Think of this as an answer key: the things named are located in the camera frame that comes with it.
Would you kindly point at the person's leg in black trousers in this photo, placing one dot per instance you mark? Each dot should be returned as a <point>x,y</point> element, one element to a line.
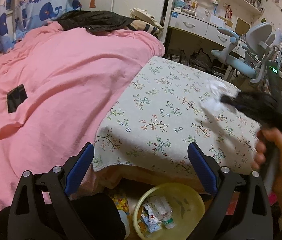
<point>98,215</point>

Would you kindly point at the printed paper wrapper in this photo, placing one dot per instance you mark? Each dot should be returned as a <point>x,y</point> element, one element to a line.
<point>148,211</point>

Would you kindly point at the yellow plastic basin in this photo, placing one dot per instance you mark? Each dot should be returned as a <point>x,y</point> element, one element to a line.
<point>188,205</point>

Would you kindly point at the beige navy striped cloth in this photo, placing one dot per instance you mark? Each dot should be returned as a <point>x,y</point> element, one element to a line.
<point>146,28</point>

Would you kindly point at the blue white office chair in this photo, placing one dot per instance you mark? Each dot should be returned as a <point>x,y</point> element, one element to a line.
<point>233,62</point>

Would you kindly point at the dark jacket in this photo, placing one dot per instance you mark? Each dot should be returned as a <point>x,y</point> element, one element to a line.
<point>96,20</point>

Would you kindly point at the whale print curtain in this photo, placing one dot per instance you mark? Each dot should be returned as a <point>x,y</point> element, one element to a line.
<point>43,10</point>

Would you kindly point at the blue white packet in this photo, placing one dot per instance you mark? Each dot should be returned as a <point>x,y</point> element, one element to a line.
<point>153,227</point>

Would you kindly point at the white desk with drawers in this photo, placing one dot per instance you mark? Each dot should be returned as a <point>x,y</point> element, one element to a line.
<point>193,25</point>

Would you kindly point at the floral tablecloth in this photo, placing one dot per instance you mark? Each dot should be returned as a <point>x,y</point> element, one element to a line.
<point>168,105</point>

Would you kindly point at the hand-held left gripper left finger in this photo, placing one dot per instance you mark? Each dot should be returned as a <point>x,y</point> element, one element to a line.
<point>79,170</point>

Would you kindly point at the clear plastic bottle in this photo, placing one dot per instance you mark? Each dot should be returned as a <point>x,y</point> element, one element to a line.
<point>164,215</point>

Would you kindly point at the yellow cartoon floor mat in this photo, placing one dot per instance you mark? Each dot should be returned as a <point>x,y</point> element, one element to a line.
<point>119,201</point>

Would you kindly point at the beige tote bag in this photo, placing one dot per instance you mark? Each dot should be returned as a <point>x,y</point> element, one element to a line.
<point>142,13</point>

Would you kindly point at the pink blanket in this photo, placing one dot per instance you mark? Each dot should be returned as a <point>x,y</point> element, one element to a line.
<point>68,80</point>

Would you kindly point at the large white tissue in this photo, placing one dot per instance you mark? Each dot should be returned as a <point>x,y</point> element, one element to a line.
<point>214,90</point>

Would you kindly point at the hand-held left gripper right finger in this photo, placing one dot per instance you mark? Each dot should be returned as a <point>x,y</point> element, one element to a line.
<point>203,170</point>

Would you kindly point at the black smartphone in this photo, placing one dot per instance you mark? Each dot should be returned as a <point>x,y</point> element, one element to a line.
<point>17,98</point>

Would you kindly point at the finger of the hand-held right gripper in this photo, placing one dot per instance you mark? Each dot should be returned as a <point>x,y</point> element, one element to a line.
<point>231,100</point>

